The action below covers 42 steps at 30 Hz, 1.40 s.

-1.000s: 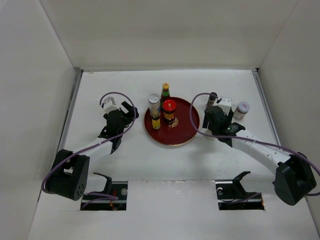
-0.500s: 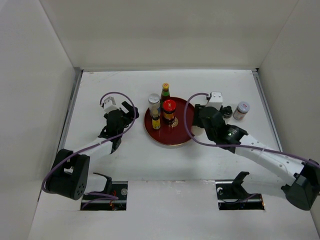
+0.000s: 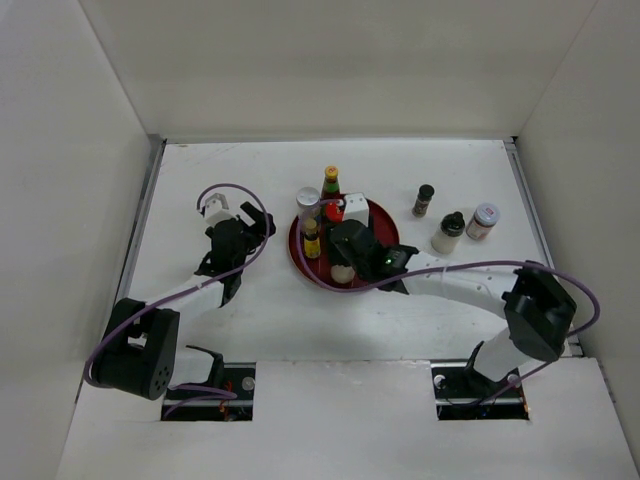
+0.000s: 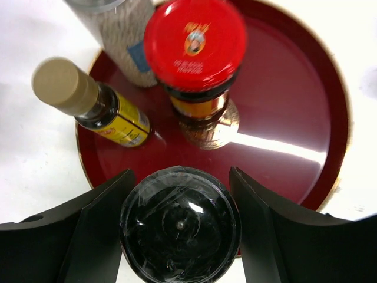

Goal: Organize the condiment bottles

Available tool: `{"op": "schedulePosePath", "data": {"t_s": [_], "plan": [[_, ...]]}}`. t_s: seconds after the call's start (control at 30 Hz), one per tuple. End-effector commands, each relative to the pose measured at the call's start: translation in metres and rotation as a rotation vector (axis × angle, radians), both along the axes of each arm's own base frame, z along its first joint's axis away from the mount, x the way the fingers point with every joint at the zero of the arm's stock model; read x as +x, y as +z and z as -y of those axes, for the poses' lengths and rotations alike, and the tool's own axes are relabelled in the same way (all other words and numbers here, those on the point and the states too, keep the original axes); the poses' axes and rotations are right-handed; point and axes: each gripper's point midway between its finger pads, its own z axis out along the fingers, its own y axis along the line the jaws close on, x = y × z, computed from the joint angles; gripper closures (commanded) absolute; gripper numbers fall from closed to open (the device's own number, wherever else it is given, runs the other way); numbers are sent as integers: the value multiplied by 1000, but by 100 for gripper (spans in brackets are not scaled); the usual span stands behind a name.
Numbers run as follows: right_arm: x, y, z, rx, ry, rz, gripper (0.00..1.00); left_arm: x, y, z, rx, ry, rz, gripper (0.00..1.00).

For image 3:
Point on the silver-lid white spice jar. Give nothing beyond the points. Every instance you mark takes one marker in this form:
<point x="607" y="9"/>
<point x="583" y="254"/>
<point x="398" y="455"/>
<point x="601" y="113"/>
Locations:
<point x="307" y="199"/>

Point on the small yellow-label brown bottle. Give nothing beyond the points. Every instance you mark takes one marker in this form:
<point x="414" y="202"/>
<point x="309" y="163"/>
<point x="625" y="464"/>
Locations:
<point x="311" y="238"/>

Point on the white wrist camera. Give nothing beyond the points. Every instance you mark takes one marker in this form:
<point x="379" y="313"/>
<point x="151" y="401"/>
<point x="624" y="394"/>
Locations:
<point x="356" y="207"/>
<point x="215" y="210"/>

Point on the grey-cap white shaker bottle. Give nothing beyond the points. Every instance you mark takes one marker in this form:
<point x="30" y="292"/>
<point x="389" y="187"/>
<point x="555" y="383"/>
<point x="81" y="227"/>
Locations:
<point x="341" y="274"/>

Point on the right aluminium table rail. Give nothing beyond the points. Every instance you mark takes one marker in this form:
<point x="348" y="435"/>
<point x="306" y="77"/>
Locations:
<point x="511" y="149"/>

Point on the green red sauce bottle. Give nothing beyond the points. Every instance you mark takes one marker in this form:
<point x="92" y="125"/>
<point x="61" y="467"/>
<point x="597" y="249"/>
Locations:
<point x="331" y="186"/>

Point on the black-cap white shaker bottle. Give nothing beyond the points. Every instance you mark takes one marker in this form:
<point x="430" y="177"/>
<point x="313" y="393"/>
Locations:
<point x="449" y="232"/>

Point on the left aluminium table rail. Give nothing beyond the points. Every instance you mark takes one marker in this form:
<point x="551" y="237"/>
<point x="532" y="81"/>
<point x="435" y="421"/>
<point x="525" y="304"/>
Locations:
<point x="158" y="145"/>

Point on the red-lid dark sauce jar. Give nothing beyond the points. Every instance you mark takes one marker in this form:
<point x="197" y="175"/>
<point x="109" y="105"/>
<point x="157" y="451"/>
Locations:
<point x="333" y="213"/>

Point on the small black-lid pepper bottle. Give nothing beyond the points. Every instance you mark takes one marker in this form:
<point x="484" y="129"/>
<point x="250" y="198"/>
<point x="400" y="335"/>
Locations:
<point x="424" y="196"/>

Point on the white-lid red-label jar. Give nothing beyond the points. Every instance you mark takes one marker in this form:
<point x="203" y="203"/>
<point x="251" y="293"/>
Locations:
<point x="484" y="219"/>

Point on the red round tray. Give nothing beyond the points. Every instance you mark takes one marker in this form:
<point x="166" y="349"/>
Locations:
<point x="380" y="222"/>

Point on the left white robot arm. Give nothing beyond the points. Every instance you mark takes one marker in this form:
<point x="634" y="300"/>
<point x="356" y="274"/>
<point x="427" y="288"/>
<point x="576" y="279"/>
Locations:
<point x="137" y="352"/>

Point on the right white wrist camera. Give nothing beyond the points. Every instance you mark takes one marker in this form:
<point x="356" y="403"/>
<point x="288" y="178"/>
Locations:
<point x="356" y="207"/>

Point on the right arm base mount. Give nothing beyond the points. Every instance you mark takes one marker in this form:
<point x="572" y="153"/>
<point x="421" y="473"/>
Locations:
<point x="464" y="395"/>

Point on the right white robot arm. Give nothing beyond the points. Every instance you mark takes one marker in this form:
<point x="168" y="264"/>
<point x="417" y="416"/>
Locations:
<point x="537" y="310"/>

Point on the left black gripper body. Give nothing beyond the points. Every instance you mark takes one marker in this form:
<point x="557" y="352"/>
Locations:
<point x="251" y="239"/>

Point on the aluminium table rail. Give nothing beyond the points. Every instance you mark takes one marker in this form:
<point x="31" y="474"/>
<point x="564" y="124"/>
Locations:
<point x="511" y="149"/>
<point x="158" y="145"/>

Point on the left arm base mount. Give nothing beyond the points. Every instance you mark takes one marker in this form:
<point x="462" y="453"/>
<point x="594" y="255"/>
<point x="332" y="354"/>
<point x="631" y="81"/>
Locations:
<point x="205" y="387"/>

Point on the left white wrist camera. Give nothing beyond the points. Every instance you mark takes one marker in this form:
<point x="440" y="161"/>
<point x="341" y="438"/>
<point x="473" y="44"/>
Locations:
<point x="215" y="210"/>

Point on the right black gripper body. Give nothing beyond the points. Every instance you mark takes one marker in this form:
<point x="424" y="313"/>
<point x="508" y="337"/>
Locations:
<point x="361" y="270"/>

